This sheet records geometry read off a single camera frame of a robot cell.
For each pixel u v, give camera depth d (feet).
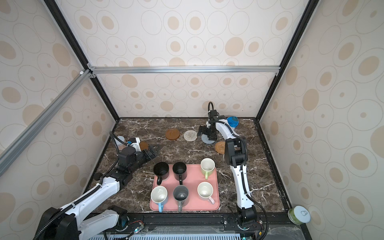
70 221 1.36
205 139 3.47
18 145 1.76
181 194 2.66
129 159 2.01
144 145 2.45
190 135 3.58
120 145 3.20
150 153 2.40
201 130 3.23
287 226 2.39
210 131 3.04
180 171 2.92
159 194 2.63
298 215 2.35
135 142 2.43
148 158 2.39
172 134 3.59
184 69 2.99
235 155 2.14
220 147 3.38
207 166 2.87
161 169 2.85
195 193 2.73
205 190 2.71
